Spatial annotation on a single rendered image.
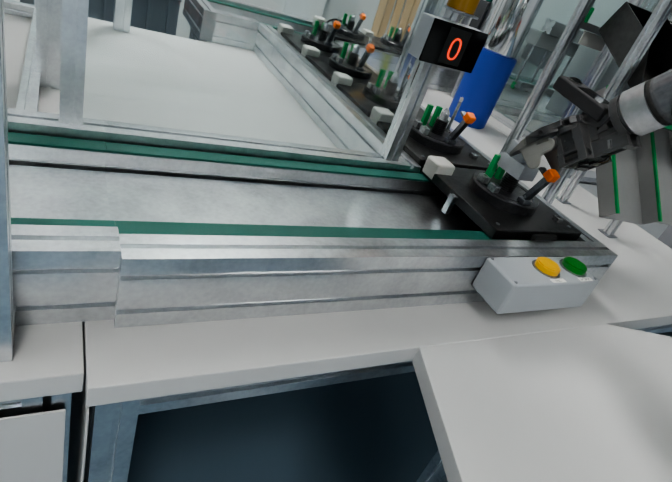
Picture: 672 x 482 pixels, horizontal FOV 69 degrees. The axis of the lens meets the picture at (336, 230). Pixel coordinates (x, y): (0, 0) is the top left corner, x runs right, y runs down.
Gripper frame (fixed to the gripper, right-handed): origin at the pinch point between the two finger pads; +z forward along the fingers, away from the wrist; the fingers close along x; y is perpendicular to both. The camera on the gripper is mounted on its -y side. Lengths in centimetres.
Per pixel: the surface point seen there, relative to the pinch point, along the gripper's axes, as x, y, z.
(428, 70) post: -18.7, -15.0, 3.0
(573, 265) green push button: -3.1, 23.8, -7.2
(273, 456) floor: -21, 63, 87
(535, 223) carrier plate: 0.8, 14.2, 1.3
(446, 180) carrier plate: -11.0, 3.3, 10.7
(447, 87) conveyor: 78, -76, 91
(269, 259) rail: -56, 21, -3
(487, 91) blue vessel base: 57, -50, 52
